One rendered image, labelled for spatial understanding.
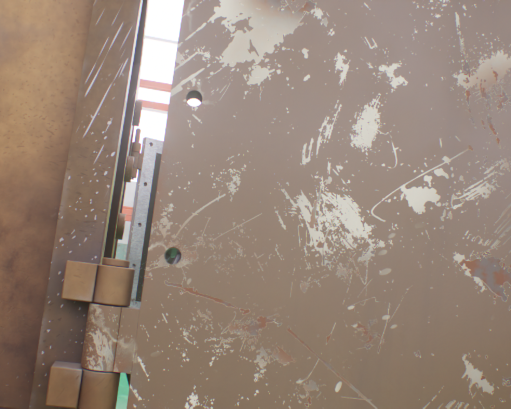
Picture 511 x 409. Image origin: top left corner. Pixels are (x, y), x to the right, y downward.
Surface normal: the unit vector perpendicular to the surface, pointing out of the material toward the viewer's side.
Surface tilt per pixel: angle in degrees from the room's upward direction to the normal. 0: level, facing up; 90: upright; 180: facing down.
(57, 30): 90
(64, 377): 90
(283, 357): 90
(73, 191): 90
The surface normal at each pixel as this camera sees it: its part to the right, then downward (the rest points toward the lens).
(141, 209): 0.56, -0.04
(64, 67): 0.18, -0.11
